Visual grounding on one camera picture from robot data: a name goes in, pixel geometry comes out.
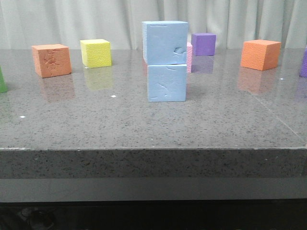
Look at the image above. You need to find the light blue foam block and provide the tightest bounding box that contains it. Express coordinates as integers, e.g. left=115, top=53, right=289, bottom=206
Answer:
left=147, top=64, right=187, bottom=102
left=142, top=21, right=189, bottom=65

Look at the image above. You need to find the pink foam block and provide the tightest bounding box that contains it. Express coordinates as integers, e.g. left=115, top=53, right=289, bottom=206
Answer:
left=186, top=42, right=193, bottom=73

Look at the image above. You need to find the yellow foam block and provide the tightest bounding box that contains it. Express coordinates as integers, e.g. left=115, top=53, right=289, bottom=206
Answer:
left=80, top=39, right=112, bottom=68

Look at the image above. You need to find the purple foam block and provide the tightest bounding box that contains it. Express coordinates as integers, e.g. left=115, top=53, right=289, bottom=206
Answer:
left=191, top=33, right=216, bottom=56

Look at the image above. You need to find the left orange foam block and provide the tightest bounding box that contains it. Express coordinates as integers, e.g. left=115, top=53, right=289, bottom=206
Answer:
left=32, top=44, right=72, bottom=78

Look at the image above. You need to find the orange foam block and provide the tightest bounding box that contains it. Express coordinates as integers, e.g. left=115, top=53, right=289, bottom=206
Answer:
left=32, top=44, right=72, bottom=78
left=240, top=40, right=282, bottom=71

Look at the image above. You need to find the right orange foam block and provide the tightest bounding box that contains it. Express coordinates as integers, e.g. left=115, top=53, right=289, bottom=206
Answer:
left=240, top=40, right=282, bottom=71

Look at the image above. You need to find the green foam block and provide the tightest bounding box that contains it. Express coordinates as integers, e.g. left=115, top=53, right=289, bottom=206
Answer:
left=0, top=68, right=7, bottom=93

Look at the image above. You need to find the purple block at right edge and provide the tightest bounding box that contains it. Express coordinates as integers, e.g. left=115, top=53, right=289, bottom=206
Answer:
left=299, top=48, right=307, bottom=78

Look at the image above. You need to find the white curtain backdrop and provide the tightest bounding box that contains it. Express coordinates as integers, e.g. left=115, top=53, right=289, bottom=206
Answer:
left=0, top=0, right=307, bottom=49

